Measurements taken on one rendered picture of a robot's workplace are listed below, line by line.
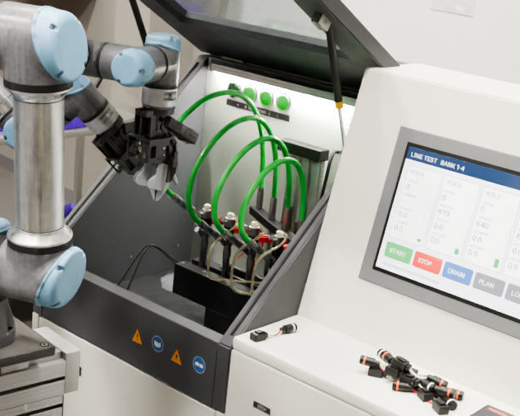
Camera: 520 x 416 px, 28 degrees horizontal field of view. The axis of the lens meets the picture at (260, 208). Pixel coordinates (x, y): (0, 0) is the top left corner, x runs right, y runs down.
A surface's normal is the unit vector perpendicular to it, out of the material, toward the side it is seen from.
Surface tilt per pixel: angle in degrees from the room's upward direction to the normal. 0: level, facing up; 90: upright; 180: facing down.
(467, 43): 90
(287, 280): 90
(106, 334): 90
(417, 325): 76
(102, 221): 90
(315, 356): 0
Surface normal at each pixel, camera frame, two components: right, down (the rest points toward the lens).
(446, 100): -0.62, -0.08
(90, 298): -0.66, 0.15
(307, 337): 0.11, -0.95
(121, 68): -0.37, 0.23
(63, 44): 0.93, 0.07
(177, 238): 0.74, 0.26
